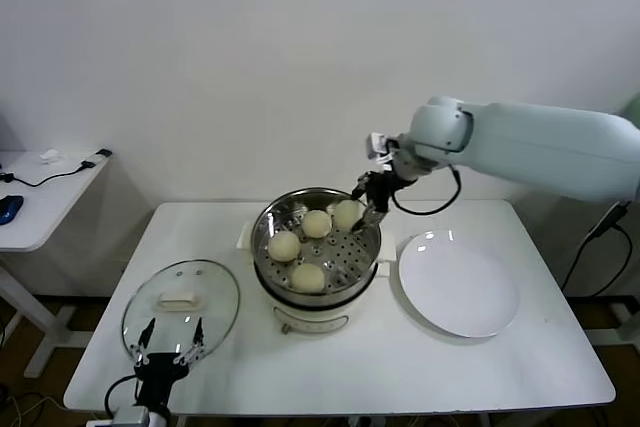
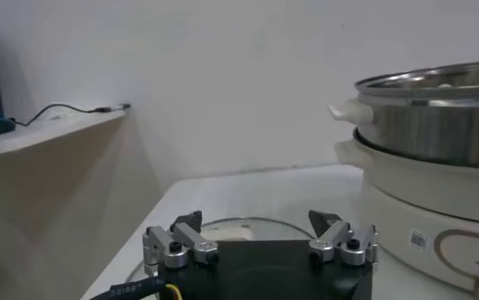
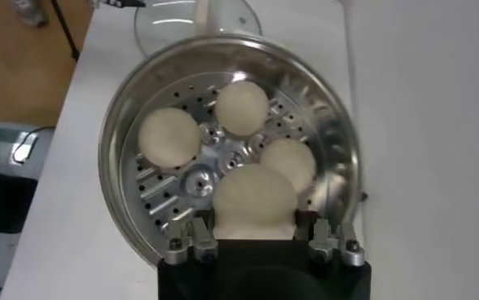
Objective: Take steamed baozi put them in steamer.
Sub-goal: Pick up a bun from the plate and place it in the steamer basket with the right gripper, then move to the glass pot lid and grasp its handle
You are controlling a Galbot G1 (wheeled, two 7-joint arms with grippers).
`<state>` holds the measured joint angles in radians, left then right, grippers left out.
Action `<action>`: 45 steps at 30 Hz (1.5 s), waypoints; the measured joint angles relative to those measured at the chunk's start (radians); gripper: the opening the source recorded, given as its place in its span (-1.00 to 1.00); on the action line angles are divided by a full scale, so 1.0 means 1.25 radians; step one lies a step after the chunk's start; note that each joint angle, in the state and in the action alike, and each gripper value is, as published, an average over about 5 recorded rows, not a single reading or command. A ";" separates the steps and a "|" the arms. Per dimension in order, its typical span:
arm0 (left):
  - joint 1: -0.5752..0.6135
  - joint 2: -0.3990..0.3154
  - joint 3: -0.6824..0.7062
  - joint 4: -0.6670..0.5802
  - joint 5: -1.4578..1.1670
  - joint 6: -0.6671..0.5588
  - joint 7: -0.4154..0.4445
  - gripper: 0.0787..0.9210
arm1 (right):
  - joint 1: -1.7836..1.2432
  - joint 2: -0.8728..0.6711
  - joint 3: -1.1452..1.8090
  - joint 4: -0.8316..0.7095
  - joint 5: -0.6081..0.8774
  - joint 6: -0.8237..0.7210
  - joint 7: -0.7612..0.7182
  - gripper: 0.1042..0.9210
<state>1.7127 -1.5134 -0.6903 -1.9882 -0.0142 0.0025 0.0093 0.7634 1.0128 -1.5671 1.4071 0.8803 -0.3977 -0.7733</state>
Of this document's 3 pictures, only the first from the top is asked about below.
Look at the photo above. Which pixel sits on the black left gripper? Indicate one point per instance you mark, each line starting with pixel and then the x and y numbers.
pixel 159 371

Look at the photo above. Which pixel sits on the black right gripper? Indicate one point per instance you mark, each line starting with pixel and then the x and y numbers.
pixel 380 191

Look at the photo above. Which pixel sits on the white steamed baozi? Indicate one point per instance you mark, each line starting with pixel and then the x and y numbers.
pixel 345 214
pixel 284 248
pixel 307 278
pixel 316 224

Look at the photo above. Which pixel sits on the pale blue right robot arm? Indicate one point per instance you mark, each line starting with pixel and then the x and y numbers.
pixel 540 147

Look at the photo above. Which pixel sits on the stainless steel steamer basket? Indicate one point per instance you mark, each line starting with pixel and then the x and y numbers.
pixel 350 257

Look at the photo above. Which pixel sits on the white round plate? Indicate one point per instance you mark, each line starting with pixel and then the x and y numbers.
pixel 460 287

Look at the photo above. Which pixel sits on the white side desk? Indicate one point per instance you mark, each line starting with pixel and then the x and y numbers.
pixel 50 207

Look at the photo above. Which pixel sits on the small black adapter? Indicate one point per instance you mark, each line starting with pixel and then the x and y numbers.
pixel 103 153

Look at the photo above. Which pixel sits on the blue computer mouse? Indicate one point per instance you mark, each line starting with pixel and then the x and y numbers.
pixel 10 209

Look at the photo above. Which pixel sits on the white crumpled tissue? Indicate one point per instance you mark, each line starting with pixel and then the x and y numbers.
pixel 49 157

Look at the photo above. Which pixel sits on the pale green appliance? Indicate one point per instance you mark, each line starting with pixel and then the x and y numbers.
pixel 634 109

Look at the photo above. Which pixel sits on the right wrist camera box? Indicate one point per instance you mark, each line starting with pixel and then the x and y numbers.
pixel 377 145

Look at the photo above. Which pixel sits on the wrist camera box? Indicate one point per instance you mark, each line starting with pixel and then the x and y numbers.
pixel 377 145
pixel 131 417

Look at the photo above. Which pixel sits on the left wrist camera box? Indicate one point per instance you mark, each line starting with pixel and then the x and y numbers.
pixel 131 417

